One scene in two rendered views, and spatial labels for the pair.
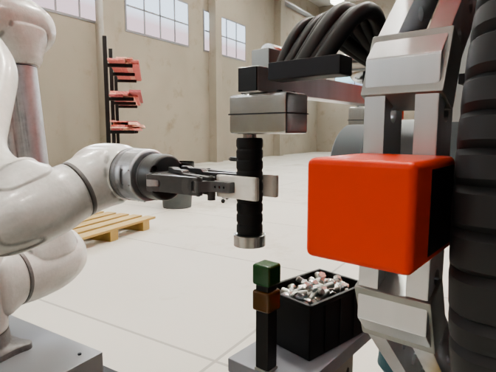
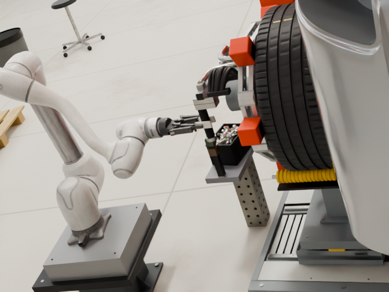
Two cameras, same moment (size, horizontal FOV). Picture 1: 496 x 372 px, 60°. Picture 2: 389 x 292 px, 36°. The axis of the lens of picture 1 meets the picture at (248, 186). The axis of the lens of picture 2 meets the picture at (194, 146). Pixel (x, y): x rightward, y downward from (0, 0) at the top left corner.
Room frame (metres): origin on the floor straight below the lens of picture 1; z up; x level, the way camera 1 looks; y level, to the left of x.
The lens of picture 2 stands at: (-1.58, 0.44, 1.87)
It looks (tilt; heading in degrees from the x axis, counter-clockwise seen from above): 27 degrees down; 350
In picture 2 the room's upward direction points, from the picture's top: 20 degrees counter-clockwise
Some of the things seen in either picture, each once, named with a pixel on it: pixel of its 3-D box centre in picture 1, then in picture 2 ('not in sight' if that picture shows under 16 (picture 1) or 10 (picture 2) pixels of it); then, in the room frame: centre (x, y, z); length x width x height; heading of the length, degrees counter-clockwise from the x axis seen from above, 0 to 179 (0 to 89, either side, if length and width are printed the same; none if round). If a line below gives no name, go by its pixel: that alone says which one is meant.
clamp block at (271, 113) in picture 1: (267, 113); (205, 100); (0.55, -0.03, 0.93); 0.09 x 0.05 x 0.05; 51
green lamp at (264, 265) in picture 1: (266, 273); (210, 141); (0.77, -0.03, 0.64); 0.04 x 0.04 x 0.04; 51
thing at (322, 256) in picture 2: not in sight; (346, 220); (0.48, -0.46, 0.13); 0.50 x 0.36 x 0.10; 141
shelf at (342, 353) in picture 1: (318, 337); (235, 154); (0.92, -0.16, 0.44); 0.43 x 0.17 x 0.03; 141
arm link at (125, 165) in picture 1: (142, 175); (156, 127); (0.72, 0.18, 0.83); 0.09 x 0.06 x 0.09; 141
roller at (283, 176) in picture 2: not in sight; (306, 174); (0.40, -0.29, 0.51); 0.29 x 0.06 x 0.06; 51
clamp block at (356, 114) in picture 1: (375, 119); not in sight; (0.81, -0.24, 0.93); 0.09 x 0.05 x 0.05; 51
